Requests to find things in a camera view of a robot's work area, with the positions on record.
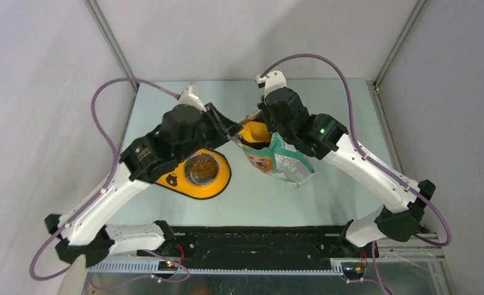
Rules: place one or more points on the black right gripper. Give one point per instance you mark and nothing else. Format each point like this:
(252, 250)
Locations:
(263, 104)

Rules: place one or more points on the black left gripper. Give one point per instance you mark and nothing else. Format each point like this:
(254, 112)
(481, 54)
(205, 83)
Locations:
(224, 128)

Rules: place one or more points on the yellow plastic scoop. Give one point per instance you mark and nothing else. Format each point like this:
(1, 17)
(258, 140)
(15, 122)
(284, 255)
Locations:
(255, 135)

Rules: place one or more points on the green white pet food bag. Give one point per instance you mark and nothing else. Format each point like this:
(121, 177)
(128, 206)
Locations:
(280, 160)

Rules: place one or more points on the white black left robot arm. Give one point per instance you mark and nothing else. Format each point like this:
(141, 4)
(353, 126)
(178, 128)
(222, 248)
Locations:
(183, 131)

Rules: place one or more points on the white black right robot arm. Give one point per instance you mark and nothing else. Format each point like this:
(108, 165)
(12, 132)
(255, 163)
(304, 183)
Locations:
(325, 138)

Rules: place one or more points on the brown pet food kibble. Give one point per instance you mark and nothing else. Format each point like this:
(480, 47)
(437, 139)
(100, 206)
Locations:
(203, 171)

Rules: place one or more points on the yellow double pet bowl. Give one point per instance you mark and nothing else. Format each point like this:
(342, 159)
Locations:
(179, 180)

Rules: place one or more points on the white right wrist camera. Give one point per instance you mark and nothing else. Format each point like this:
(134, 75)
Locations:
(270, 82)

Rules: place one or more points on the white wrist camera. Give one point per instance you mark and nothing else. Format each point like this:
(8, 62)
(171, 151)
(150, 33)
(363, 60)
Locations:
(270, 82)
(189, 96)

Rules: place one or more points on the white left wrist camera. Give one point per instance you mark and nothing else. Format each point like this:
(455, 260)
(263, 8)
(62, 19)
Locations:
(189, 96)

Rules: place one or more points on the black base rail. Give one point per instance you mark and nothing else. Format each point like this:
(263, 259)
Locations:
(252, 248)

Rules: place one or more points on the aluminium frame rail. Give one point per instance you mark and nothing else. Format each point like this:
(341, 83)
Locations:
(413, 252)

